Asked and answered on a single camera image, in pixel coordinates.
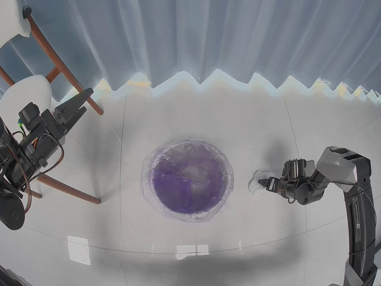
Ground purple plastic bag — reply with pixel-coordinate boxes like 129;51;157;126
140;137;235;223

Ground black cable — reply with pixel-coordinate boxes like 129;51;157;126
22;133;65;215

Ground white paper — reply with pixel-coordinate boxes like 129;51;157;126
247;169;284;195

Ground white cushioned wooden chair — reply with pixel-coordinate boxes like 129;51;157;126
0;0;104;205

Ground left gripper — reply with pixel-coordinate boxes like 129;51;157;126
20;88;94;171

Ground white trash bin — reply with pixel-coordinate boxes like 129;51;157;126
143;140;232;220

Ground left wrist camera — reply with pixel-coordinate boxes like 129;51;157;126
18;102;46;132

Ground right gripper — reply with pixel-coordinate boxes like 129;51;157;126
257;178;288;194

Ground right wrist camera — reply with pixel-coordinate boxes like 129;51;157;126
283;159;309;180

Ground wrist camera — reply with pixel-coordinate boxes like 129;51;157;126
283;159;309;180
18;102;46;132

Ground pale blue curtain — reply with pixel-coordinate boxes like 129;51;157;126
0;0;381;101

